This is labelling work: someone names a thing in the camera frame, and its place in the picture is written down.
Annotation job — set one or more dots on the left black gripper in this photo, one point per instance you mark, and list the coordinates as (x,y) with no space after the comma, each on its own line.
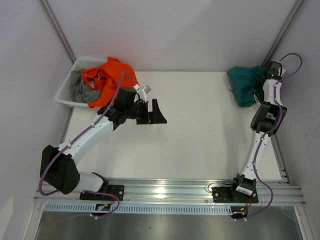
(154,117)

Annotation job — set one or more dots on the teal green shorts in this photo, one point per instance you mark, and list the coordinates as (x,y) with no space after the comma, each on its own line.
(247,84)

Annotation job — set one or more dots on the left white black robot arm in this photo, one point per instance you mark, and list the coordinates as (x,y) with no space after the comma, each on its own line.
(59,164)

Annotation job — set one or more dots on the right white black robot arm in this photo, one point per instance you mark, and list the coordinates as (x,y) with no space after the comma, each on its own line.
(264,125)

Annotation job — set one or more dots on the orange shorts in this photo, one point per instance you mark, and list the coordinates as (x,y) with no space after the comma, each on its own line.
(106,77)

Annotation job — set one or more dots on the grey shorts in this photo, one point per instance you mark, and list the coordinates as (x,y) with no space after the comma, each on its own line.
(79,91)

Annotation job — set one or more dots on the white plastic basket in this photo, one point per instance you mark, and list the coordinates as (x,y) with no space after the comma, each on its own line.
(63,94)

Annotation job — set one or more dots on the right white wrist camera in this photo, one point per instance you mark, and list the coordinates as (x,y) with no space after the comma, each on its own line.
(282,69)

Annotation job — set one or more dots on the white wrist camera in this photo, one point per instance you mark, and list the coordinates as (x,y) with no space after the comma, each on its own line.
(142,91)
(282,69)

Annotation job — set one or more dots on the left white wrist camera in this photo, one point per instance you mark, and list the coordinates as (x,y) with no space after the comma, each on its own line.
(142,91)

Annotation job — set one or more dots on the right aluminium corner post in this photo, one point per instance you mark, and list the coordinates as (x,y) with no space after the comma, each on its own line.
(285,27)

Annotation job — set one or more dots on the aluminium corner post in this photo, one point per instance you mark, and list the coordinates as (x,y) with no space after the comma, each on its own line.
(48,11)
(285,27)

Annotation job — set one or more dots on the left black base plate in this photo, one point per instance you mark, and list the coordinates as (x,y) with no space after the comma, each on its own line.
(108,192)

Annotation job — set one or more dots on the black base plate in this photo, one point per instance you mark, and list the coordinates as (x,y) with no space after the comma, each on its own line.
(223,194)
(108,192)

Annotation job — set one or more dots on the aluminium table edge rail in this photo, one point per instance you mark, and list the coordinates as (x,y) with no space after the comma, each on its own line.
(194,192)

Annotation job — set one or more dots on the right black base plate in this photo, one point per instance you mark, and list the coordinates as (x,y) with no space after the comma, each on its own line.
(223,194)

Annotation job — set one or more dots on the white slotted cable duct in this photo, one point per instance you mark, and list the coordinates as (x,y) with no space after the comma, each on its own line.
(134,208)

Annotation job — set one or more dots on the left aluminium corner post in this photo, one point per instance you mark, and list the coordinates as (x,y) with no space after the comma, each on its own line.
(48,11)

